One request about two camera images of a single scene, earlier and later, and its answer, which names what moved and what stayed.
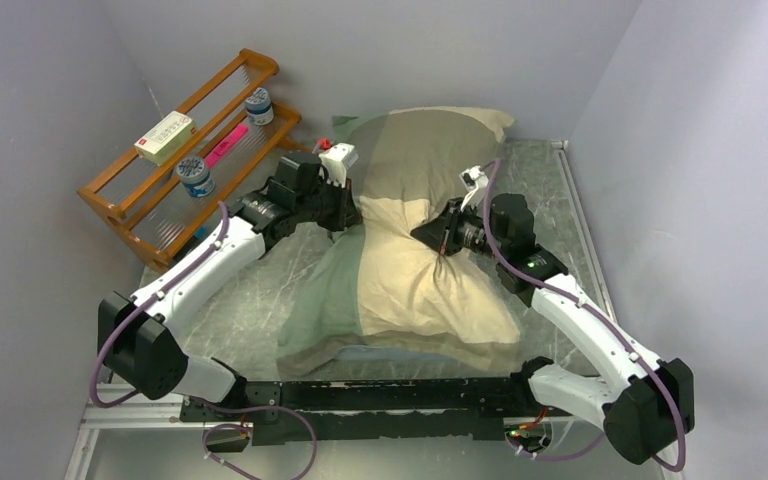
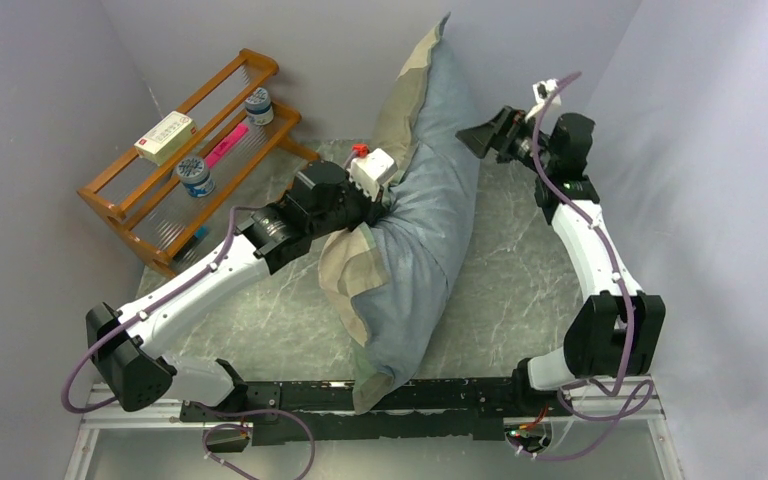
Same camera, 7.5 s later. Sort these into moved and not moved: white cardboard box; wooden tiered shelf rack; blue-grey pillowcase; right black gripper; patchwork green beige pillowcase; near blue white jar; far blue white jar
Moved: patchwork green beige pillowcase; blue-grey pillowcase; right black gripper
Not moved: wooden tiered shelf rack; far blue white jar; near blue white jar; white cardboard box
